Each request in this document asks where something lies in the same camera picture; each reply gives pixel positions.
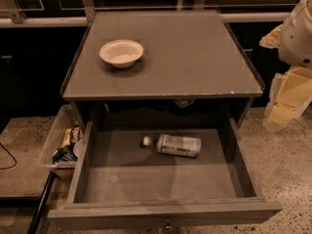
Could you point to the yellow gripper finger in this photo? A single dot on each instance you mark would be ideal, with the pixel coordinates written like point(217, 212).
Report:
point(290, 94)
point(272, 39)

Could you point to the blue plastic bottle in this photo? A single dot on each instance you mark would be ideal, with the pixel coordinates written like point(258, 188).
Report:
point(183, 146)

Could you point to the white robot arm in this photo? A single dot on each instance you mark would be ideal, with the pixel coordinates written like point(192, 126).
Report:
point(296, 38)

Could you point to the open grey top drawer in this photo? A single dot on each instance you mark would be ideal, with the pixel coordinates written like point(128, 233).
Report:
point(119, 184)

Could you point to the metal drawer knob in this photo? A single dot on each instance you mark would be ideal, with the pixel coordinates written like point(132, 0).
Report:
point(168, 224)

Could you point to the grey wooden cabinet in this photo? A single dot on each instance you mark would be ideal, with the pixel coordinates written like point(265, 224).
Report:
point(187, 54)

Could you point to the white paper bowl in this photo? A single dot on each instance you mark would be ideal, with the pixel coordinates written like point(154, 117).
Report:
point(121, 53)

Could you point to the snack package in bin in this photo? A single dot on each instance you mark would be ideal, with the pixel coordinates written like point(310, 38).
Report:
point(72, 136)

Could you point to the dark snack bag in bin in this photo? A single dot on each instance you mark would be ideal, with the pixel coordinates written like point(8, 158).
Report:
point(65, 154)

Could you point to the clear plastic storage bin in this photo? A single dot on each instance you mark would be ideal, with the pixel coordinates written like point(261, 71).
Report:
point(63, 121)

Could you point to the white horizontal rail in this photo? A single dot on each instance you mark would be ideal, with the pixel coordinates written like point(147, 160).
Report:
point(82, 21)

